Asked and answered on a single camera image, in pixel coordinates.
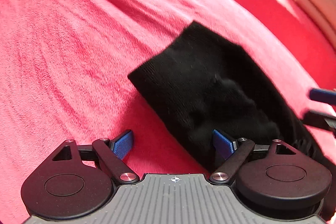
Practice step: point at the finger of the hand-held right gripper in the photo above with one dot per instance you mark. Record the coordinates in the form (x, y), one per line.
(317, 119)
(324, 95)

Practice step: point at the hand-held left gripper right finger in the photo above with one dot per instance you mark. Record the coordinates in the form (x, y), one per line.
(222, 144)

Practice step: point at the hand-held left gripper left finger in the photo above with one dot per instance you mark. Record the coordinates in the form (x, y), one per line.
(123, 144)

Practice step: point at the black pants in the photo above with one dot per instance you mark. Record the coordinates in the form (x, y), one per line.
(218, 92)

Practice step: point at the pink fleece blanket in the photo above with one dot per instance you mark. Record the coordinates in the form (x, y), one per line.
(65, 56)

